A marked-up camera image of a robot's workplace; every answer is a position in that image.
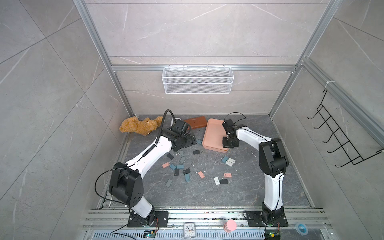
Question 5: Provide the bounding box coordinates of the pink storage tray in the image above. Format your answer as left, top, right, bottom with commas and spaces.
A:
202, 119, 229, 153

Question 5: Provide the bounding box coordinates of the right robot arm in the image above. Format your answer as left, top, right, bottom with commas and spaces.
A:
223, 119, 289, 227

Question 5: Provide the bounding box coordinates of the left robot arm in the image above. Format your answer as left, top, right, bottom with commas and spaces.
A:
106, 110, 197, 225

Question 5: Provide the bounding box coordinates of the teal eraser near tray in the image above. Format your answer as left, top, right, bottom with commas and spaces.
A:
222, 156, 229, 163

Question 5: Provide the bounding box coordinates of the pink eraser left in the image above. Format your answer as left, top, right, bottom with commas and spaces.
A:
162, 162, 170, 168

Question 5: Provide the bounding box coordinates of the black eraser front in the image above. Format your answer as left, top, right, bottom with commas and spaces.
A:
219, 179, 229, 185

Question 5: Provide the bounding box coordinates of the white eraser front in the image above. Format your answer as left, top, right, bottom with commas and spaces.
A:
214, 177, 220, 185

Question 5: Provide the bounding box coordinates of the pink eraser centre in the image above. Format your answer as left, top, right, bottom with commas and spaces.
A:
198, 171, 205, 179

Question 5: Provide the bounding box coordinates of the grey eraser front left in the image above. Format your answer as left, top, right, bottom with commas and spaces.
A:
166, 179, 173, 188

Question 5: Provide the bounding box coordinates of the brown leather case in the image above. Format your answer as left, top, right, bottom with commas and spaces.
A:
184, 116, 208, 130

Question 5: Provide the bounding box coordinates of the brown teddy bear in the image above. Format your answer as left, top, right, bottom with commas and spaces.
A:
119, 116, 163, 136

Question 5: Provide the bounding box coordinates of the pink round cap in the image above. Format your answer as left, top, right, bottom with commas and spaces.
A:
223, 220, 237, 233

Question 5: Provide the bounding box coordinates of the small analog clock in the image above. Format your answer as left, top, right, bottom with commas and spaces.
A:
183, 222, 197, 239

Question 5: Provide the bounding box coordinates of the blue tape roll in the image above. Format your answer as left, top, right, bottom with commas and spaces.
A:
296, 223, 309, 236

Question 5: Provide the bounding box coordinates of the white wire mesh basket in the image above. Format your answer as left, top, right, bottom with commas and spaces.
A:
162, 67, 234, 95

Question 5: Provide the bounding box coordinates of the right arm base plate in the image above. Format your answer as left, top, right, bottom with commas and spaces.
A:
243, 209, 289, 227

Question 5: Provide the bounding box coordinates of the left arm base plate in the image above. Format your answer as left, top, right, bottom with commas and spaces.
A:
127, 211, 169, 228

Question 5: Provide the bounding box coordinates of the black wire hook rack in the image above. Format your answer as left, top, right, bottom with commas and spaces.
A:
307, 90, 384, 168

